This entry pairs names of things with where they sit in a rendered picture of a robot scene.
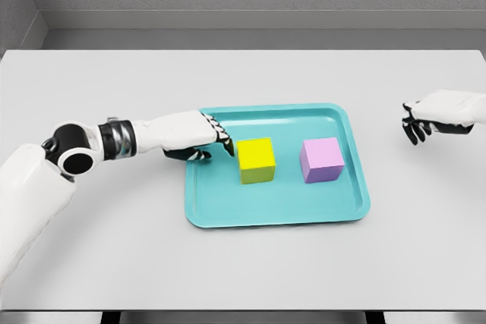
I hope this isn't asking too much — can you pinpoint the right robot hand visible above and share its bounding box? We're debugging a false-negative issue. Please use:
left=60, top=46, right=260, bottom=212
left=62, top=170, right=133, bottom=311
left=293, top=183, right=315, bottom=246
left=400, top=90, right=474, bottom=146

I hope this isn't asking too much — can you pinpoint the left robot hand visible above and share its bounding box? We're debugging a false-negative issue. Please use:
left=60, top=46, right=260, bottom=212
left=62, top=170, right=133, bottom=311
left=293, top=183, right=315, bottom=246
left=158, top=109, right=236, bottom=163

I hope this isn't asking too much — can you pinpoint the yellow cube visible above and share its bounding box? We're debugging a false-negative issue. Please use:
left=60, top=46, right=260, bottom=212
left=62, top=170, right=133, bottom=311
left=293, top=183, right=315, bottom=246
left=236, top=137, right=276, bottom=186

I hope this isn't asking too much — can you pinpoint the teal tray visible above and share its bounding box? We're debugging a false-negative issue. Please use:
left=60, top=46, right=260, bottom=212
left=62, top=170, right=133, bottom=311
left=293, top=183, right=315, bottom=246
left=185, top=102, right=371, bottom=230

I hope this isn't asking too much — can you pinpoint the pink cube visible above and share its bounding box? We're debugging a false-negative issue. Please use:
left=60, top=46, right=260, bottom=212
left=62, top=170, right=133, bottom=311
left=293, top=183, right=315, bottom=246
left=298, top=137, right=346, bottom=184

